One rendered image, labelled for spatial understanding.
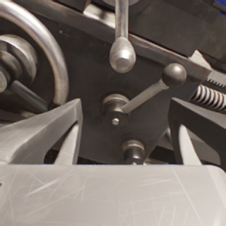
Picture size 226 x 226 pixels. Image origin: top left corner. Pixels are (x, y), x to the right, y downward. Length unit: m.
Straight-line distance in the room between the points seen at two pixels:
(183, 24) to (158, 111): 0.16
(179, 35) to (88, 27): 0.14
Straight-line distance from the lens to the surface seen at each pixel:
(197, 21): 0.35
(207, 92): 0.51
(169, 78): 0.29
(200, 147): 0.75
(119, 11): 0.24
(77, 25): 0.33
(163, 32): 0.34
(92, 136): 0.44
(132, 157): 0.41
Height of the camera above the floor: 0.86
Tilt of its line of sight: 33 degrees down
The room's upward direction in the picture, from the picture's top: 26 degrees clockwise
